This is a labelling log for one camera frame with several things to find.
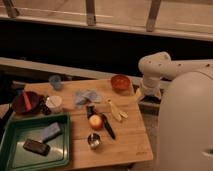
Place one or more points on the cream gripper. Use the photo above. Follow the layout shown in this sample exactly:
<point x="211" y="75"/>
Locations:
<point x="148" y="87"/>

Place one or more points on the blue sponge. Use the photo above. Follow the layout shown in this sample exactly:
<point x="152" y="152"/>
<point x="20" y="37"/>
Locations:
<point x="50" y="132"/>

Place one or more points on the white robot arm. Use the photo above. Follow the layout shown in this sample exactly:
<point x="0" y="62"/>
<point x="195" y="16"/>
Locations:
<point x="185" y="119"/>

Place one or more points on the dark red bowl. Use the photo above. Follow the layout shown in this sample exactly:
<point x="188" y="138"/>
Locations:
<point x="26" y="102"/>

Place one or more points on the wooden cutting board table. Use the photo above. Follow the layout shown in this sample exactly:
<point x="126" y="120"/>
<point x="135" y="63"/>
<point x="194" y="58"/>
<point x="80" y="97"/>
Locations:
<point x="131" y="144"/>

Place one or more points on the small dark object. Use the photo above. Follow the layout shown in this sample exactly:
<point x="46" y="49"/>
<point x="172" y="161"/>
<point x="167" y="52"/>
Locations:
<point x="90" y="110"/>

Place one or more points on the orange apple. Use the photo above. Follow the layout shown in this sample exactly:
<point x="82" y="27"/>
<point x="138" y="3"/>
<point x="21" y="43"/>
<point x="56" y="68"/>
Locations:
<point x="96" y="122"/>

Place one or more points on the crumpled blue cloth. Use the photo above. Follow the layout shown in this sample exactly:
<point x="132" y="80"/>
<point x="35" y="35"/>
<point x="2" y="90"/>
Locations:
<point x="81" y="98"/>

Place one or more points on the small metal cup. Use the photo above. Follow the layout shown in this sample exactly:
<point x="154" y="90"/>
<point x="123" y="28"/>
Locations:
<point x="94" y="140"/>

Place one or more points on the small blue cup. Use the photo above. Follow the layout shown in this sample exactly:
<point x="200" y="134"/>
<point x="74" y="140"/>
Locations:
<point x="55" y="82"/>

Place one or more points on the white cylindrical cup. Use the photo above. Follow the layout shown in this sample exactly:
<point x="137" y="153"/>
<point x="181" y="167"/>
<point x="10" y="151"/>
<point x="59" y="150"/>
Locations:
<point x="54" y="103"/>

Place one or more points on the dark brown rectangular block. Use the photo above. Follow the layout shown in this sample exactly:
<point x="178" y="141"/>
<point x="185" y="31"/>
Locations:
<point x="36" y="147"/>

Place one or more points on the green plastic tray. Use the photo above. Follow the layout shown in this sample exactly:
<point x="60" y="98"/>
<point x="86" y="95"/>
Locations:
<point x="13" y="157"/>

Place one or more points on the black handled knife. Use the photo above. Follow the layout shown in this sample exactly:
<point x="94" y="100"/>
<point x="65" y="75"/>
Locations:
<point x="108" y="127"/>

